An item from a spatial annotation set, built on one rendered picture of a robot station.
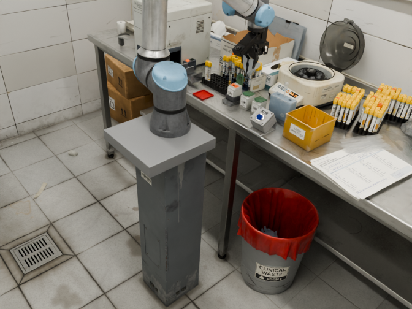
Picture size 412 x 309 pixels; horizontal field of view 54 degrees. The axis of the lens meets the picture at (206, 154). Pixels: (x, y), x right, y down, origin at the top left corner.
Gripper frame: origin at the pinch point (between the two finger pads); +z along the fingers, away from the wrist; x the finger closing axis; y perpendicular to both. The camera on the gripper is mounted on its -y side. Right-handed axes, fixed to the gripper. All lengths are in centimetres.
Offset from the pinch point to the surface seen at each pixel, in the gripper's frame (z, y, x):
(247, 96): 5.1, -6.9, -8.5
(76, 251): 99, -74, 39
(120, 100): 76, 9, 136
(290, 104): 1.8, -2.4, -26.9
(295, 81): 1.2, 13.9, -15.5
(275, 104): 4.7, -2.9, -20.2
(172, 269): 74, -51, -17
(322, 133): 5.7, -3.4, -44.3
